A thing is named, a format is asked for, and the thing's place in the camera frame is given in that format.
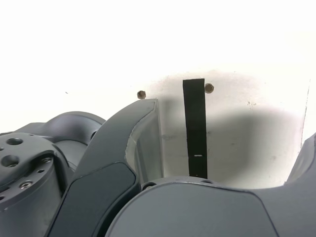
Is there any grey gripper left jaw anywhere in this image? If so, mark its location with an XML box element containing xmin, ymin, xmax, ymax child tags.
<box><xmin>45</xmin><ymin>98</ymin><xmax>164</xmax><ymax>237</ymax></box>

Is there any black tape strip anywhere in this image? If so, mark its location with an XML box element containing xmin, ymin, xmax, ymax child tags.
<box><xmin>182</xmin><ymin>78</ymin><xmax>208</xmax><ymax>179</ymax></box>

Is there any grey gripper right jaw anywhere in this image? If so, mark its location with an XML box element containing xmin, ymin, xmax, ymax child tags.
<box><xmin>105</xmin><ymin>132</ymin><xmax>316</xmax><ymax>237</ymax></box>

